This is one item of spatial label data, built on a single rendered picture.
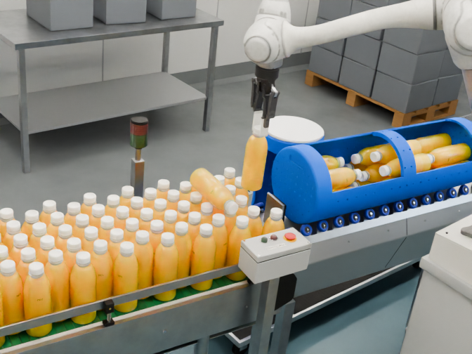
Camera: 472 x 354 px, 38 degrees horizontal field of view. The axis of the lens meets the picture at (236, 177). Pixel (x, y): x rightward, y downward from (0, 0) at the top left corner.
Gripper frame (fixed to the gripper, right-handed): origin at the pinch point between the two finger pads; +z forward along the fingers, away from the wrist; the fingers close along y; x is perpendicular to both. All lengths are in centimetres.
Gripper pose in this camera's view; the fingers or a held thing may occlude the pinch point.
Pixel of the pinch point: (260, 123)
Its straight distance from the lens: 222.5
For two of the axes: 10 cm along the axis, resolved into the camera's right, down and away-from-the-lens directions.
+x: -8.7, 1.7, -4.7
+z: -0.9, 8.7, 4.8
